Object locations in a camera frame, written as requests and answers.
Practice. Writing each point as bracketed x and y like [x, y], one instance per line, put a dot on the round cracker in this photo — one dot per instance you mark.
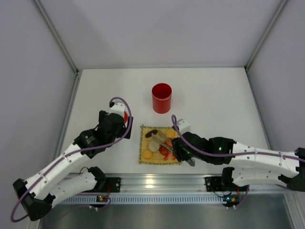
[170, 133]
[147, 154]

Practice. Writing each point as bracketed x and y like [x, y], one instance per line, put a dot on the red strawberry slice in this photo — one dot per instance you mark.
[163, 151]

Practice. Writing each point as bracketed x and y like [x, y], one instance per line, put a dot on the white rice ball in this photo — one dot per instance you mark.
[153, 146]

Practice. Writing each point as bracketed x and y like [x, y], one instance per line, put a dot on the red lid with handle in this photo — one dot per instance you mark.
[125, 117]

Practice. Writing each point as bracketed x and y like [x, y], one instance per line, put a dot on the right aluminium frame post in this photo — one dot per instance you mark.
[254, 55]

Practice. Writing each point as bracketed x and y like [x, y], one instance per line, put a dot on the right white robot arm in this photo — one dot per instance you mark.
[243, 165]

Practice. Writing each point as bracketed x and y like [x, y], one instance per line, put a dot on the aluminium frame post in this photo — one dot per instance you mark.
[57, 38]
[254, 55]

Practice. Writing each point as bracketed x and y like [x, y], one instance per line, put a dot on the red bacon slice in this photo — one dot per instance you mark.
[169, 156]

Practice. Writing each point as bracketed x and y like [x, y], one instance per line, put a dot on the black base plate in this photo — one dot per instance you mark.
[112, 185]
[218, 184]

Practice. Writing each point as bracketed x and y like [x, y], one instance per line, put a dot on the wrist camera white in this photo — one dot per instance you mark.
[183, 126]
[117, 108]

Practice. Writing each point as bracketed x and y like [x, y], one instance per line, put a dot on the red cylindrical container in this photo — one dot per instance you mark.
[161, 98]

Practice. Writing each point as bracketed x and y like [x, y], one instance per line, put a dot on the metal tongs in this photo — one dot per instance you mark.
[166, 145]

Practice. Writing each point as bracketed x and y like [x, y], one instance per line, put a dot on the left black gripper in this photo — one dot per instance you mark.
[129, 127]

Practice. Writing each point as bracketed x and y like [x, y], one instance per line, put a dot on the left aluminium frame post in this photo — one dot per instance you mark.
[57, 38]

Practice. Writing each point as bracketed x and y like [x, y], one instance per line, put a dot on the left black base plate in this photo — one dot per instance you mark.
[112, 185]

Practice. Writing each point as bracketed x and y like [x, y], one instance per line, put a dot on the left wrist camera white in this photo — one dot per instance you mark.
[117, 108]

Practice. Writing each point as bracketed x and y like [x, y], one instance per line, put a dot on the aluminium mounting rail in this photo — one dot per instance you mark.
[140, 184]

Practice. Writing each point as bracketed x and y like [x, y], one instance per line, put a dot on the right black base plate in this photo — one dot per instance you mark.
[218, 184]

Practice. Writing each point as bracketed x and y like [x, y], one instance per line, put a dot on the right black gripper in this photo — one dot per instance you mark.
[177, 151]

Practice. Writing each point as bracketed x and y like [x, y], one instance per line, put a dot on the dark brown sea cucumber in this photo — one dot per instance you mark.
[150, 133]

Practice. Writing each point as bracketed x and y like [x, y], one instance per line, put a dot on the slotted cable duct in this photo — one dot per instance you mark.
[146, 199]

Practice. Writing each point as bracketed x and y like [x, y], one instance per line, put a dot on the bamboo tray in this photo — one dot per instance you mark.
[157, 158]

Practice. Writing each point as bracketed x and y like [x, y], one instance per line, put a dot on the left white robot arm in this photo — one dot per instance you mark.
[42, 192]

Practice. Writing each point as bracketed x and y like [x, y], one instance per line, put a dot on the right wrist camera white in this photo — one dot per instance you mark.
[183, 126]

